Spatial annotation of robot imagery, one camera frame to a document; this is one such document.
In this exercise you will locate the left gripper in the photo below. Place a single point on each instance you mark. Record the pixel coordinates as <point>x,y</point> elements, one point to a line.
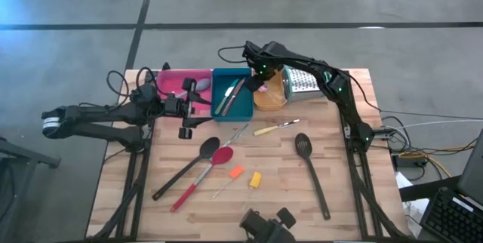
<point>175,107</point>

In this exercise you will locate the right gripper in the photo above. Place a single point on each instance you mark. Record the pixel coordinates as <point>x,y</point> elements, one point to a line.
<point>263,69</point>

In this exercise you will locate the black solid serving spoon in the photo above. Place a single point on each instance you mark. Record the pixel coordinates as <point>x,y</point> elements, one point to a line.
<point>209,148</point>

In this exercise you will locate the red spoon metal shaft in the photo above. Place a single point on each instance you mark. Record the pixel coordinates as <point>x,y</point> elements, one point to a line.
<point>222,156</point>

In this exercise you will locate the black slotted serving spoon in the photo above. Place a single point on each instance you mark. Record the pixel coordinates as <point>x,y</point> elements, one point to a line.
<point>303,145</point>

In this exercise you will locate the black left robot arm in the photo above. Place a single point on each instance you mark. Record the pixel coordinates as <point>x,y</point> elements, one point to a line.
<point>94,116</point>

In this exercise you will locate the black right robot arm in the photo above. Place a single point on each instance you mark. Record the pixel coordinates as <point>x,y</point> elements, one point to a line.
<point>320,69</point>

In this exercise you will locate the orange plastic bin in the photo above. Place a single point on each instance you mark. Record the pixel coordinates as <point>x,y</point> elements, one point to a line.
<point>269,103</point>

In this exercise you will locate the teal plastic bin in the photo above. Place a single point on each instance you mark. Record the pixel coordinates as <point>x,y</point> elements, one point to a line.
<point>241,107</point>

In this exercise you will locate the pink plastic bin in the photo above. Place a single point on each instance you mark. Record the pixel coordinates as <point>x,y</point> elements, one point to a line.
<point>170,80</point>

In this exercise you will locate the slim silver table knife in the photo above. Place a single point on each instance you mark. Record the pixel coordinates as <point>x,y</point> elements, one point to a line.
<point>237,134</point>

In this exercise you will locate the black floor stand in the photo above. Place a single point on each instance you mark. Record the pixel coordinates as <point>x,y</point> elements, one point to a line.
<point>34,157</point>

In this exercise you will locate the black power box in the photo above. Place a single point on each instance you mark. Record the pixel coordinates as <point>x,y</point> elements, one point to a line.
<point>405,162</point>

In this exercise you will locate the white paper sheet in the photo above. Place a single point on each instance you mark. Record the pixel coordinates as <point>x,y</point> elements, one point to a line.
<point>415,209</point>

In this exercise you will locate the black keyboard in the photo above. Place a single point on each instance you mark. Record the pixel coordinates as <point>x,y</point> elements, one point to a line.
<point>449,216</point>

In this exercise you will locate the black camera device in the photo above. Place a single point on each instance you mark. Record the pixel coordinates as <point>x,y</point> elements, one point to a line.
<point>264,229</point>

